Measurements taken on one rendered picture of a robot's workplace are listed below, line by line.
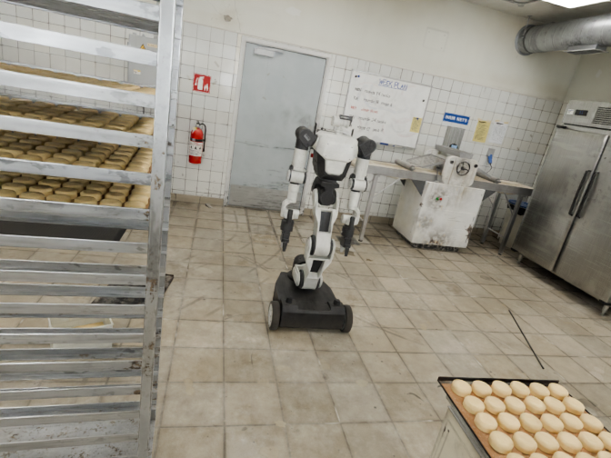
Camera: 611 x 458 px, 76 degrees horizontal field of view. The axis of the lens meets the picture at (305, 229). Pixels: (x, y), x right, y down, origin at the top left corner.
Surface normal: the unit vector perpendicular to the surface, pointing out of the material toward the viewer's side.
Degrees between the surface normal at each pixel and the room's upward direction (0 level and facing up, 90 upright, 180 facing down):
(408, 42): 90
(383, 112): 90
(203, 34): 90
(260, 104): 90
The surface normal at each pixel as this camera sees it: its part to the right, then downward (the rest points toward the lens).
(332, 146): 0.19, 0.36
